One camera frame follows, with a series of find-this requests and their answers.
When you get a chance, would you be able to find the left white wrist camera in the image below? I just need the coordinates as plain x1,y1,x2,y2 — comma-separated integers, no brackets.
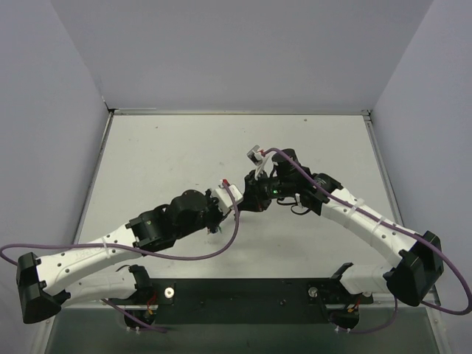
211,179,243,213

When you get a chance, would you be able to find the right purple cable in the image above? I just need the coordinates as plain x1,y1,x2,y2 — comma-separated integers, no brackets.
263,147,472,335

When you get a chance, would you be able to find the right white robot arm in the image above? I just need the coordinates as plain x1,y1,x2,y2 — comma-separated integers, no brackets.
239,147,443,306

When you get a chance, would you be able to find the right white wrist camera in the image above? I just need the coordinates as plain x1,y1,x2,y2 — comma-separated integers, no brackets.
246,145,268,180

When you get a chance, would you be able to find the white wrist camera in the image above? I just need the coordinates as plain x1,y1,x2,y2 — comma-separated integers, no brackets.
246,145,268,180
211,179,243,213

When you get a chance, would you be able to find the large metal keyring with loops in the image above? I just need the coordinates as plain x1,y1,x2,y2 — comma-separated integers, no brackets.
218,210,237,225

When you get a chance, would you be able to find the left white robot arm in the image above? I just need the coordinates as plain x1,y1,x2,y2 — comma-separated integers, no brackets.
16,185,243,324

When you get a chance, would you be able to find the purple cable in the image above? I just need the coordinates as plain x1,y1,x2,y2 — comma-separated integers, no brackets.
263,147,472,335
0,180,243,333

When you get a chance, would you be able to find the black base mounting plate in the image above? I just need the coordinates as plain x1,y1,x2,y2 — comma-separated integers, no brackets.
112,278,373,325

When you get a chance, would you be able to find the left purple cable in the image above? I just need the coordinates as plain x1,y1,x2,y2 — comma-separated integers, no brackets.
0,180,243,333

